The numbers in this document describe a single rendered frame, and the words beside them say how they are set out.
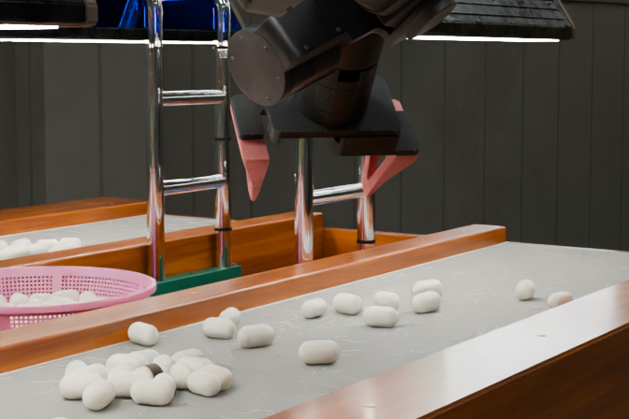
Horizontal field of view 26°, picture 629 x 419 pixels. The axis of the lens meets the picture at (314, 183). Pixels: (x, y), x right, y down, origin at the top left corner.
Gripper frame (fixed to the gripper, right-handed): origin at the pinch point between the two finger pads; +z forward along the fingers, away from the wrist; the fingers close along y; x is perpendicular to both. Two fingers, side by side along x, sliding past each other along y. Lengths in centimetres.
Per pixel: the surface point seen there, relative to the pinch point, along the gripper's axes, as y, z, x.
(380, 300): 16.9, 33.8, 15.6
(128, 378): -15.0, 12.4, -9.0
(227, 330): -2.7, 26.0, 6.3
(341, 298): 11.8, 31.9, 14.6
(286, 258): 22, 78, 62
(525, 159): 155, 212, 221
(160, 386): -12.9, 10.5, -11.5
